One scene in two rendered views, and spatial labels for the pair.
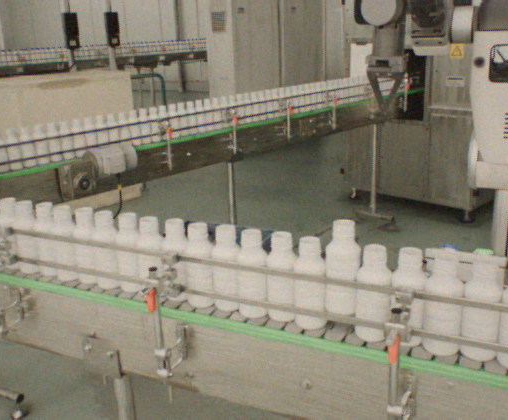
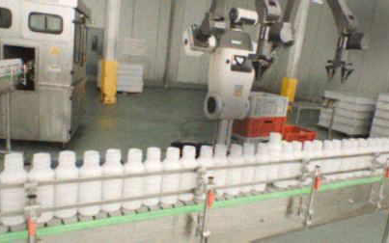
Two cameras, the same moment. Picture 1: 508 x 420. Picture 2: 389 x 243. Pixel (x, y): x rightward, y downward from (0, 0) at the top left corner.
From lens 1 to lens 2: 1.12 m
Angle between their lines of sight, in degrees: 56
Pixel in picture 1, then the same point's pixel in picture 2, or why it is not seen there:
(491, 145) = (229, 98)
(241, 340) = (236, 208)
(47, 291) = (83, 229)
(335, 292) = (275, 168)
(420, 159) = (33, 114)
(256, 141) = not seen: outside the picture
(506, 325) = (325, 164)
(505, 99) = (235, 78)
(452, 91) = (52, 74)
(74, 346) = not seen: outside the picture
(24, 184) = not seen: outside the picture
